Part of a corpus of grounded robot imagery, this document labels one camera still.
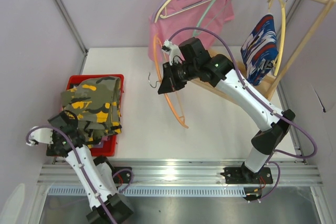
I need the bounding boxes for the green yellow camouflage trousers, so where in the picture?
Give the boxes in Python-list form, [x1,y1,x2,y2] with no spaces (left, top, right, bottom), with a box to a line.
[59,76,123,149]

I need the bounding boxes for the orange hanger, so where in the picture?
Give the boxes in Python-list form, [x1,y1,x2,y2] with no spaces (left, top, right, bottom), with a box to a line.
[148,34,189,129]

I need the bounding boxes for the mint green hanger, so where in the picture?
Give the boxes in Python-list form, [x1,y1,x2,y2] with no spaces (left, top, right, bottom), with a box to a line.
[193,0,246,37]

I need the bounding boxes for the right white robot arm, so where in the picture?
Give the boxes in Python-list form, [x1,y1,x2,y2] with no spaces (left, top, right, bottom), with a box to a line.
[158,37,295,183]

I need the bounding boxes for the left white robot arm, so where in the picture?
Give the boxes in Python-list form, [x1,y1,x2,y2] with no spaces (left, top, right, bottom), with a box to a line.
[48,111,133,223]

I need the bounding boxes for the cream hanger right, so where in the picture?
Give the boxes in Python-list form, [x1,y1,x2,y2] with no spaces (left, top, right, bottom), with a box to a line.
[267,0,286,77]

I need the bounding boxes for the red plastic bin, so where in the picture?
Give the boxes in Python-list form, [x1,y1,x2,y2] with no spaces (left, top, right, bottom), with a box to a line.
[47,74,125,158]

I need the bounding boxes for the pink t-shirt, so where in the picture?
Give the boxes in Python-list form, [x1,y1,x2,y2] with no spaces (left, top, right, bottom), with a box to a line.
[148,0,235,61]

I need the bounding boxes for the blue red white shorts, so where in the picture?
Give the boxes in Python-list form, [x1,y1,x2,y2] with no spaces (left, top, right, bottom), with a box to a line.
[240,14,278,86]

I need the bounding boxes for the wooden clothes rack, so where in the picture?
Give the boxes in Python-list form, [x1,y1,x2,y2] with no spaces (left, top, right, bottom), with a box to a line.
[180,0,336,104]

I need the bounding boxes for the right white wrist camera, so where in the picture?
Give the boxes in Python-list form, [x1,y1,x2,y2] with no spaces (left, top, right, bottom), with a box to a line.
[161,40,182,66]

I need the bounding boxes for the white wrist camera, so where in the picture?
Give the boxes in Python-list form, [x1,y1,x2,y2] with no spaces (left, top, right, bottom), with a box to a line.
[26,128,53,146]
[161,40,182,66]

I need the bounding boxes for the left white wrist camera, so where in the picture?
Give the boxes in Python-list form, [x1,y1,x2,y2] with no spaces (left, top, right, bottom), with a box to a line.
[26,128,53,146]

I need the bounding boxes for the white slotted cable duct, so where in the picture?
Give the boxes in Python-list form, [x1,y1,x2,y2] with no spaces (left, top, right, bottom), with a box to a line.
[48,186,246,197]

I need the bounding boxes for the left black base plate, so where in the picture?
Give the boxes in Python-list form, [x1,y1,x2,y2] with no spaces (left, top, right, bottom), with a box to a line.
[112,166,132,184]

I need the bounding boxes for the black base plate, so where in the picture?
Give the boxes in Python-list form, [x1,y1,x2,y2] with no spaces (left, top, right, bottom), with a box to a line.
[112,166,132,184]
[220,167,274,185]

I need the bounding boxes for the aluminium mounting rail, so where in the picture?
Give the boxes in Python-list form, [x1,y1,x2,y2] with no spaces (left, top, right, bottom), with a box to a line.
[37,159,323,187]

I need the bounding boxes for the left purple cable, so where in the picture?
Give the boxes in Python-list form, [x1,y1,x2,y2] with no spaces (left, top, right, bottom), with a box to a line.
[25,126,134,224]

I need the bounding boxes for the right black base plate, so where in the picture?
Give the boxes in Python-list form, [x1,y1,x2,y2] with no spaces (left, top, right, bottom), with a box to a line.
[220,167,274,185]

